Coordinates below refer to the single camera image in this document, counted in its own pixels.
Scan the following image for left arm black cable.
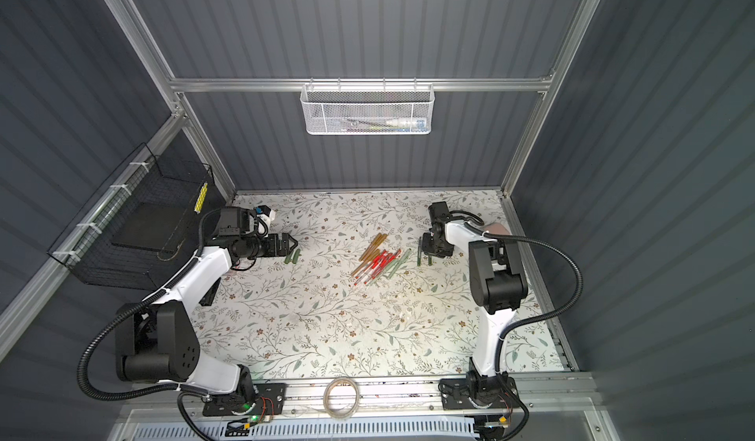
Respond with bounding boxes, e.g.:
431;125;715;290
75;207;237;441

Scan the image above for coiled clear cable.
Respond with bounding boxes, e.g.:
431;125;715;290
322;376;362;421

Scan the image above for white wire mesh basket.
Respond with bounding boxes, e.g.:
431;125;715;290
300;85;436;136

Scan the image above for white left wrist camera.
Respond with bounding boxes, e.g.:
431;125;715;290
253;205;275;225

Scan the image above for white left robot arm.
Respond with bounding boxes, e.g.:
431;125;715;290
115;204;298;404

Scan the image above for light green pen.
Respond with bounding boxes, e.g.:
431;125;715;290
383;248;412;279

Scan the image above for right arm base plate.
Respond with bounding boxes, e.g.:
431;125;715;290
438;373;519;412

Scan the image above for pens in white basket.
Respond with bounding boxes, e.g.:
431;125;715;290
341;118;430;134

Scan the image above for yellow marker in basket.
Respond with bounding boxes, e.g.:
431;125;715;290
193;182;208;214

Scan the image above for black wire basket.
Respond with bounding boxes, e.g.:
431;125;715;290
48;147;221;291

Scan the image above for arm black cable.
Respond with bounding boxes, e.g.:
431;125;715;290
453;209;585;441
75;207;237;441

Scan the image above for black foam pad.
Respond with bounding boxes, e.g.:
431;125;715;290
111;202;186;254

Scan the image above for black small device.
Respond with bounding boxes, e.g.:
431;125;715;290
199;278;221;307

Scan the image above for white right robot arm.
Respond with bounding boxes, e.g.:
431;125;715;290
421;201;528;380

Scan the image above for white vent grille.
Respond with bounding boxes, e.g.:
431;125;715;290
132;415;479;441

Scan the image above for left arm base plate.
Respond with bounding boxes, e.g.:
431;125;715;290
203;383;288;417

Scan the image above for pink glasses case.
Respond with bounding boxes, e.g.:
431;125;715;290
483;223;511;238

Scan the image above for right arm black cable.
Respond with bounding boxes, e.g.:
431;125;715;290
453;209;585;441

